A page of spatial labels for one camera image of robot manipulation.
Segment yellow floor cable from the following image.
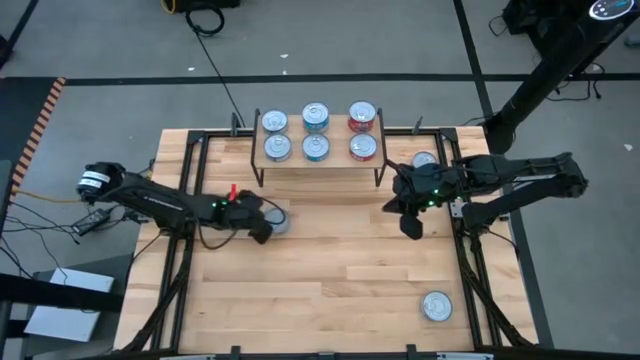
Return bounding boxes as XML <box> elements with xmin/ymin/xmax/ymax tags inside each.
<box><xmin>10</xmin><ymin>188</ymin><xmax>84</xmax><ymax>205</ymax></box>

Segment silver metal bracket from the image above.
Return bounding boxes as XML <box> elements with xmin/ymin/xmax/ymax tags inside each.
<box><xmin>449</xmin><ymin>197</ymin><xmax>512</xmax><ymax>221</ymax></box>

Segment white flat box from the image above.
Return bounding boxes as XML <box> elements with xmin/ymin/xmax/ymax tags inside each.
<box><xmin>22</xmin><ymin>268</ymin><xmax>115</xmax><ymax>344</ymax></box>

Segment black box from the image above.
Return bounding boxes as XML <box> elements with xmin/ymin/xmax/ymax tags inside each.
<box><xmin>172</xmin><ymin>0</ymin><xmax>241</xmax><ymax>12</ymax></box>

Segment wooden shelf black metal legs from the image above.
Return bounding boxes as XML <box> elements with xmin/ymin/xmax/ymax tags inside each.
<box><xmin>248</xmin><ymin>108</ymin><xmax>389</xmax><ymax>190</ymax></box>

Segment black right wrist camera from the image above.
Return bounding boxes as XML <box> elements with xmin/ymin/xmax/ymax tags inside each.
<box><xmin>399</xmin><ymin>213</ymin><xmax>425</xmax><ymax>241</ymax></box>

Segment black power adapter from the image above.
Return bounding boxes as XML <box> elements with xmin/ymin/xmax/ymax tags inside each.
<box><xmin>71</xmin><ymin>208</ymin><xmax>112</xmax><ymax>237</ymax></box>

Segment dark grey connector box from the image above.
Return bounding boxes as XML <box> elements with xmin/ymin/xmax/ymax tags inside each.
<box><xmin>123</xmin><ymin>209</ymin><xmax>164</xmax><ymax>225</ymax></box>

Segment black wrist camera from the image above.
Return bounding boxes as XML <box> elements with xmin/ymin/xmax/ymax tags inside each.
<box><xmin>399</xmin><ymin>213</ymin><xmax>425</xmax><ymax>241</ymax></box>
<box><xmin>251</xmin><ymin>222</ymin><xmax>274</xmax><ymax>246</ymax></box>

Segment black aluminium table frame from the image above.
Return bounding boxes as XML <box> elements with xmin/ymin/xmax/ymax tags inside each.
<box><xmin>113</xmin><ymin>127</ymin><xmax>541</xmax><ymax>360</ymax></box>

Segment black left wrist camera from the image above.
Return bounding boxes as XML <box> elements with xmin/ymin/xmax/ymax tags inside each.
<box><xmin>251</xmin><ymin>222</ymin><xmax>274</xmax><ymax>246</ymax></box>

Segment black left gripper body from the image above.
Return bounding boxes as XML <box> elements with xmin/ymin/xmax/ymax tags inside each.
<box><xmin>219</xmin><ymin>191</ymin><xmax>275</xmax><ymax>236</ymax></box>

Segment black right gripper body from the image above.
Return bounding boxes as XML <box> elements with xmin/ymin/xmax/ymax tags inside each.
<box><xmin>391</xmin><ymin>162</ymin><xmax>454</xmax><ymax>216</ymax></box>

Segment long black floor cable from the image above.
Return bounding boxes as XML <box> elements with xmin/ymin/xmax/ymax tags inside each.
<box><xmin>183</xmin><ymin>5</ymin><xmax>246</xmax><ymax>129</ymax></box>

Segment black bar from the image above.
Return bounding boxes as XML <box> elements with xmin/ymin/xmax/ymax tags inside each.
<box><xmin>0</xmin><ymin>272</ymin><xmax>126</xmax><ymax>315</ymax></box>

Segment black equipment case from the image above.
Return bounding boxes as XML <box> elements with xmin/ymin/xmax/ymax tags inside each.
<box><xmin>502</xmin><ymin>0</ymin><xmax>551</xmax><ymax>36</ymax></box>

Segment black floor mat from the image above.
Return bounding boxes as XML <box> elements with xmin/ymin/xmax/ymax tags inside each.
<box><xmin>0</xmin><ymin>79</ymin><xmax>56</xmax><ymax>161</ymax></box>

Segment blue white label tuna can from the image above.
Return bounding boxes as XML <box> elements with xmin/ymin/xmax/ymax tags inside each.
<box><xmin>263</xmin><ymin>133</ymin><xmax>294</xmax><ymax>163</ymax></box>
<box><xmin>264</xmin><ymin>208</ymin><xmax>292</xmax><ymax>236</ymax></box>
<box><xmin>261</xmin><ymin>108</ymin><xmax>290</xmax><ymax>135</ymax></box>

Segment orange black hazard tape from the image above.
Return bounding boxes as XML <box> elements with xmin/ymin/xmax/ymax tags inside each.
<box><xmin>8</xmin><ymin>77</ymin><xmax>67</xmax><ymax>204</ymax></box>

